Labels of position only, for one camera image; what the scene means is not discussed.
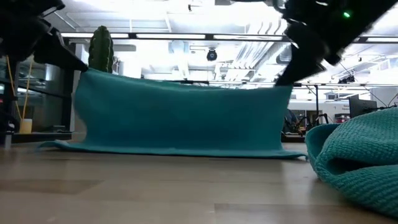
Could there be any black computer monitor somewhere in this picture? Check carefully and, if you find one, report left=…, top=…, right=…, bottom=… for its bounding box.
left=348, top=95, right=377, bottom=118

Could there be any person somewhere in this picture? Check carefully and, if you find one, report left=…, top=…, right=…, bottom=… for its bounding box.
left=283, top=108, right=300, bottom=134

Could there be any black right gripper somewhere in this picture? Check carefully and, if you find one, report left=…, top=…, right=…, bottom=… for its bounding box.
left=273, top=0, right=355, bottom=87

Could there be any yellow cup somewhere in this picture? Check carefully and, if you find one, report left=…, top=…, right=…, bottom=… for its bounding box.
left=19, top=118, right=33, bottom=134

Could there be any yellow extension cable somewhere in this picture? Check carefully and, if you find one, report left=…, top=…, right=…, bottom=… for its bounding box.
left=6, top=55, right=34, bottom=121

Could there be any black metal rack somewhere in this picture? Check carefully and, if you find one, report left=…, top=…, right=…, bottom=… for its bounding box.
left=292, top=82, right=320, bottom=125

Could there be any green cactus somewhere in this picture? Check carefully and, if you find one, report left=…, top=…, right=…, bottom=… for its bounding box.
left=88, top=25, right=114, bottom=74

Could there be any teal microfiber towel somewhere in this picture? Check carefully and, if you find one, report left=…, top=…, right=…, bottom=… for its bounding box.
left=305, top=107, right=398, bottom=218
left=39, top=68, right=308, bottom=160

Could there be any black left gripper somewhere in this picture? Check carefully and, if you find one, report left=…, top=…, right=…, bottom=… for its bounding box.
left=0, top=0, right=90, bottom=72

